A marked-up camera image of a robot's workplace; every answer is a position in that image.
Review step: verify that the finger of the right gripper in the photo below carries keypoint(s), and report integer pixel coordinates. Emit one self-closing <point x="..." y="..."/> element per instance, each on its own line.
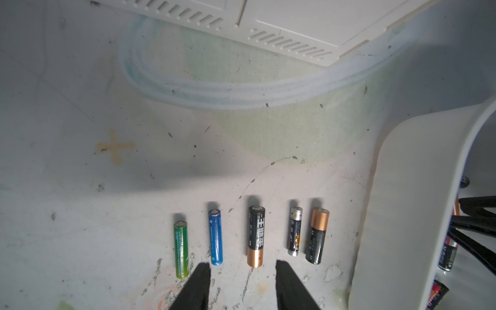
<point x="479" y="251"/>
<point x="476" y="215"/>

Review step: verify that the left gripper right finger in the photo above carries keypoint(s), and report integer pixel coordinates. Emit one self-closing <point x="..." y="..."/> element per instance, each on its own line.
<point x="291" y="294"/>

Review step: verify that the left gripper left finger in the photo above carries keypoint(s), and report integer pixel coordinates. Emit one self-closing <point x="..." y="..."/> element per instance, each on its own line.
<point x="195" y="293"/>

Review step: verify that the black copper Duracell battery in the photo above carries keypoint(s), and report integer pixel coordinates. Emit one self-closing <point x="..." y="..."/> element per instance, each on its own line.
<point x="318" y="228"/>

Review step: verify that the blue battery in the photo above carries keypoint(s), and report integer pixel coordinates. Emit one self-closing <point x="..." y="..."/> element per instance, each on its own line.
<point x="215" y="228"/>

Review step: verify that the white plastic storage box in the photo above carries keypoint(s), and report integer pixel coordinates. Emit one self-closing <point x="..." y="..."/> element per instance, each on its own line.
<point x="419" y="169"/>

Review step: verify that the black red silver AAA battery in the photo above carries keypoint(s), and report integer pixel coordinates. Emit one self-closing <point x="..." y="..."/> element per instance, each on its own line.
<point x="448" y="254"/>

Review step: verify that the red green AAA battery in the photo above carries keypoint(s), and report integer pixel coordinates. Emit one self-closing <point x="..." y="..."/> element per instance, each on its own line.
<point x="438" y="292"/>

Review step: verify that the floral table mat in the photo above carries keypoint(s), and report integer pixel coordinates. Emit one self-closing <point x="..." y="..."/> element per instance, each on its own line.
<point x="114" y="126"/>

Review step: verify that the beige desktop file organizer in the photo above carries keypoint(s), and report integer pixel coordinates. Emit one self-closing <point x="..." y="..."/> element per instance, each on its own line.
<point x="317" y="32"/>

